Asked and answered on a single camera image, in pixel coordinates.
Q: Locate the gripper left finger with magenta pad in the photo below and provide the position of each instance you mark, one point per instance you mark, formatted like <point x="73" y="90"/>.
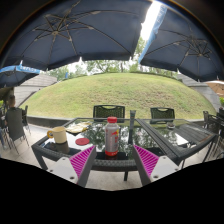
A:
<point x="75" y="169"/>

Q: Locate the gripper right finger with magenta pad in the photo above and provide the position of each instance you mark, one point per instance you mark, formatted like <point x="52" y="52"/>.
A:
<point x="152" y="167"/>

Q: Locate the red round coaster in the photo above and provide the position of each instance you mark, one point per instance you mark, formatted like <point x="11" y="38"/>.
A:
<point x="82" y="141"/>

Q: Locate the yellow paper on table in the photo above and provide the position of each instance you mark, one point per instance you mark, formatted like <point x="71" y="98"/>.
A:
<point x="78" y="127"/>

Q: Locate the small ashtray on table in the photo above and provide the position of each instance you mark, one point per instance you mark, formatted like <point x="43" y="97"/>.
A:
<point x="170" y="125"/>

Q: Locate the glass top wicker table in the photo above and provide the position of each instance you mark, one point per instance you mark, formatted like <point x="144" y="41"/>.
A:
<point x="122" y="162"/>

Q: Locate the silver bottle with red cap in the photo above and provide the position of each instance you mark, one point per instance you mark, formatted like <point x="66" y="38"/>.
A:
<point x="111" y="136"/>

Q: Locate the dark wicker chair right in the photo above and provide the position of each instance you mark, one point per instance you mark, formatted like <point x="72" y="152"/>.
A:
<point x="162" y="113"/>

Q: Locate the dark wicker chair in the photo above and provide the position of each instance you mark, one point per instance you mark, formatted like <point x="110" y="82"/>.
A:
<point x="104" y="111"/>
<point x="162" y="113"/>

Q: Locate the dark wicker chair left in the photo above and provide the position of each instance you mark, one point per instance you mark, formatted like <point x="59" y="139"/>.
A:
<point x="104" y="111"/>

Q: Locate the black chair under person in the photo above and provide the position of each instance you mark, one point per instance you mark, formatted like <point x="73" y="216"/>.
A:
<point x="13" y="137"/>

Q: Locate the dark chair far right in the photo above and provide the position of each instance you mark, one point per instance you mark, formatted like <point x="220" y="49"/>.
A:
<point x="216" y="125"/>

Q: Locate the seated person in dark shirt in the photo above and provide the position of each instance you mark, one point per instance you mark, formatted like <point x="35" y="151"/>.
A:
<point x="13" y="117"/>

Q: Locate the beige parasol far right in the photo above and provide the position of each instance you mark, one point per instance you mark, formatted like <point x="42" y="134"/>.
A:
<point x="217" y="86"/>

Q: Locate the small blue parasol far left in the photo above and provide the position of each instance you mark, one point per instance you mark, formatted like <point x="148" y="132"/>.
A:
<point x="15" y="75"/>

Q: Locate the large navy parasol right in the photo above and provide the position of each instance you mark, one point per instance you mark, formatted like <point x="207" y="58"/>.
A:
<point x="178" y="44"/>

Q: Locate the large navy parasol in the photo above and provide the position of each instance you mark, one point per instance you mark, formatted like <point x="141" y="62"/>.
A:
<point x="178" y="44"/>
<point x="67" y="31"/>

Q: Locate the large navy parasol left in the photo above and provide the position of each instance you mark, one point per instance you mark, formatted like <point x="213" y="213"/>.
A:
<point x="67" y="31"/>

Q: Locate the cream mug with yellow handle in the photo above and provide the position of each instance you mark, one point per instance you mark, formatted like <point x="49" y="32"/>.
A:
<point x="58" y="134"/>

